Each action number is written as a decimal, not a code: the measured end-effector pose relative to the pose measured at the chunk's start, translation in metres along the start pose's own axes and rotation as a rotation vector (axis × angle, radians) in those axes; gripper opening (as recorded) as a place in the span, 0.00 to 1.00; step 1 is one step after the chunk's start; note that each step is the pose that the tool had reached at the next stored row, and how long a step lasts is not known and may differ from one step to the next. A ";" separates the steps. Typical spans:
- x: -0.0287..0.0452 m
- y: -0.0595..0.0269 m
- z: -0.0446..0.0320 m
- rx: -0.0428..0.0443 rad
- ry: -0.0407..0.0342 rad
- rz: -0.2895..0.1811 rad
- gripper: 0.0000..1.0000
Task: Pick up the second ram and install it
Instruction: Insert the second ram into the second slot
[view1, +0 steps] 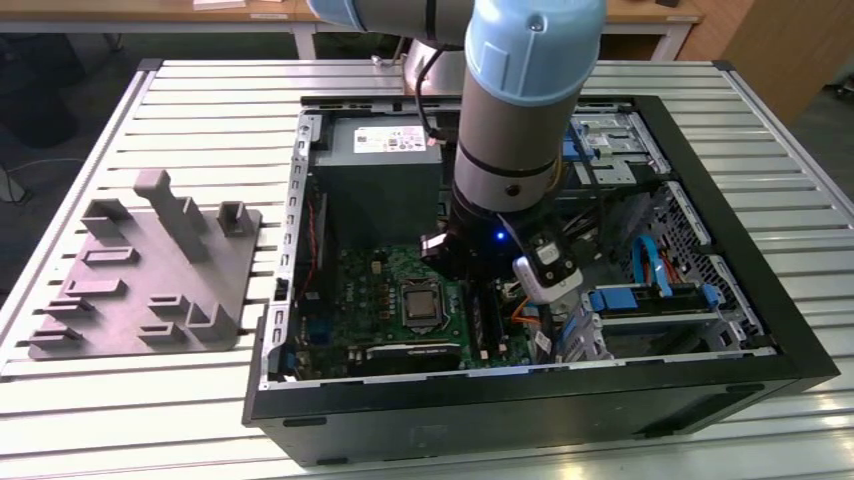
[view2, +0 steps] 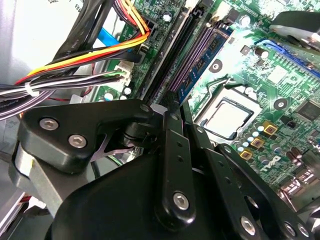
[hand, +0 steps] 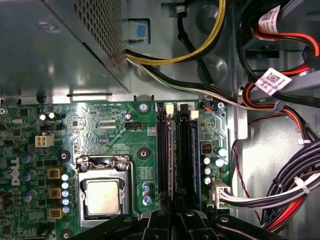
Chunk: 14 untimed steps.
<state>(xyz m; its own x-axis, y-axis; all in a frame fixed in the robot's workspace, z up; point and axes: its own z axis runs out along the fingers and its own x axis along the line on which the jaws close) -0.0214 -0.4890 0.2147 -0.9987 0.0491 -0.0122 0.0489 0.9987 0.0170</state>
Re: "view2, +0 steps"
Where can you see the blue RAM stick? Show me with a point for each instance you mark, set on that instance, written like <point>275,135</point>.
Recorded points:
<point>200,66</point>

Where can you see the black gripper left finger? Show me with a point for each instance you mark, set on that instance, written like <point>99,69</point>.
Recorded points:
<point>112,111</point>

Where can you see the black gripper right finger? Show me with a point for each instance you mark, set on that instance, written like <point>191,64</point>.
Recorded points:
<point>225,175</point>

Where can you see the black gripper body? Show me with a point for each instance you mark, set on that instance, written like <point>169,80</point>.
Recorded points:
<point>112,207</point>

